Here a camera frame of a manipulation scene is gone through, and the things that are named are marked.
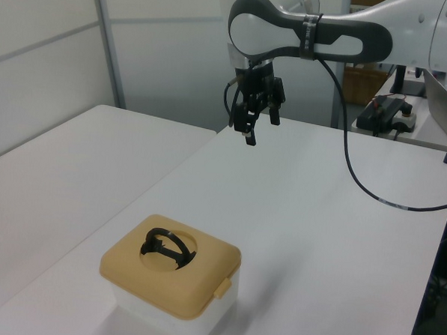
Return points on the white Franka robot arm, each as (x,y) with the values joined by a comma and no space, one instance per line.
(261,23)

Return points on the black monitor stand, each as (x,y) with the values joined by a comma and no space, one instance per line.
(400,81)

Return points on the emergency stop button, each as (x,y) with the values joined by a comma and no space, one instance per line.
(405,120)

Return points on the silver laptop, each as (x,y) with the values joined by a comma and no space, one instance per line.
(440,107)

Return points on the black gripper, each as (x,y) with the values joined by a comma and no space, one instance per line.
(256,83)

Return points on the white desk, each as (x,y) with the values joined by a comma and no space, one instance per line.
(420,138)

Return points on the grey partition corner post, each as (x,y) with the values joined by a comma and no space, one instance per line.
(110,45)

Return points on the black power supply box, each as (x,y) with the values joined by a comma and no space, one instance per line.
(376,115)

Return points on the white plastic tool case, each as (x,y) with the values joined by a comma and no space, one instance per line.
(219,317)

